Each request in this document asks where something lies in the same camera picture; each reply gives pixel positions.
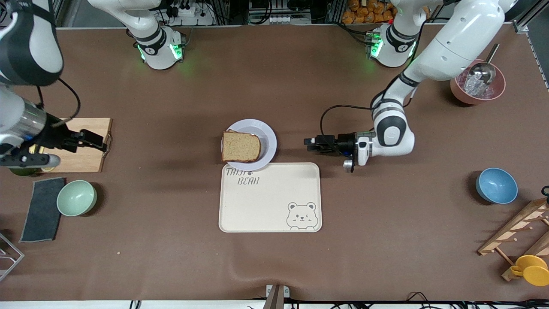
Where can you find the metal scoop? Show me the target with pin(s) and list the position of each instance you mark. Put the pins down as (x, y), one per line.
(484, 71)

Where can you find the clear ice cubes pile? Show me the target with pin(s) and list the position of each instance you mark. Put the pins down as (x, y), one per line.
(475, 88)

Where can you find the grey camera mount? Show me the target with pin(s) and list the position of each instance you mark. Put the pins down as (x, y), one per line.
(274, 298)

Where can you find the yellow cup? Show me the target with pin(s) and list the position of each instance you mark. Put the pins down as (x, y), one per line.
(534, 272)

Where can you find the white power strip with plugs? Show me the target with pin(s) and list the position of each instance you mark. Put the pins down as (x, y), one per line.
(188, 13)

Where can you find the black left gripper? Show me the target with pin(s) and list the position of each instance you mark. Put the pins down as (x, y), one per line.
(344, 143)

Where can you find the plain brown bread slice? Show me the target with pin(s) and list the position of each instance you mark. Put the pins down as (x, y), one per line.
(240, 148)

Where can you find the white round plate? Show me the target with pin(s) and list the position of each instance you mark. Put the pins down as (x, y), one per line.
(268, 141)

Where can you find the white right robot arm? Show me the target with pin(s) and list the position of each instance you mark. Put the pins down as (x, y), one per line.
(158, 56)

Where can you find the pink bowl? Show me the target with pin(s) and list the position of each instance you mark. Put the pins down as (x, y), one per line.
(472, 99)

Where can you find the dark grey cloth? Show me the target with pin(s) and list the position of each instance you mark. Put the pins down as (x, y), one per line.
(43, 210)

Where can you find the lemon slice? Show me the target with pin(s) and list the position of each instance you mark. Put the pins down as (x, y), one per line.
(48, 169)

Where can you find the blue bowl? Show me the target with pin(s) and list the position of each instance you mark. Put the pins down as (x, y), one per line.
(497, 186)

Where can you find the wooden cutting board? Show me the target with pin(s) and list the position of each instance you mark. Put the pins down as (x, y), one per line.
(90, 163)

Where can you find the wooden dish rack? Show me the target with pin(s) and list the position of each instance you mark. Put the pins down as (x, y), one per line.
(514, 223)

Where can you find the brown table mat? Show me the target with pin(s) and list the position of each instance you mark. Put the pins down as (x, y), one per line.
(171, 249)

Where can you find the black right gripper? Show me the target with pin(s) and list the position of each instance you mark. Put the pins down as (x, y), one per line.
(55, 136)

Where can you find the silver corner bracket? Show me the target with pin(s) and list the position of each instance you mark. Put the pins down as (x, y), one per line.
(522, 29)

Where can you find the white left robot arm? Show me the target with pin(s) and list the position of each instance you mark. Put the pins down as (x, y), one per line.
(454, 47)

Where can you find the orange snack bag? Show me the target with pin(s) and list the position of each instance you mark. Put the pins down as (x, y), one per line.
(364, 15)

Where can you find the dark green avocado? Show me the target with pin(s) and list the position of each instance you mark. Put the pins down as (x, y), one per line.
(21, 171)

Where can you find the cream bear print tray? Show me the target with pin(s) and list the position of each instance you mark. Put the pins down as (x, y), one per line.
(266, 201)

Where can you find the light green bowl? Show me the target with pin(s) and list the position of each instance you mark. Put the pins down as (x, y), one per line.
(76, 198)

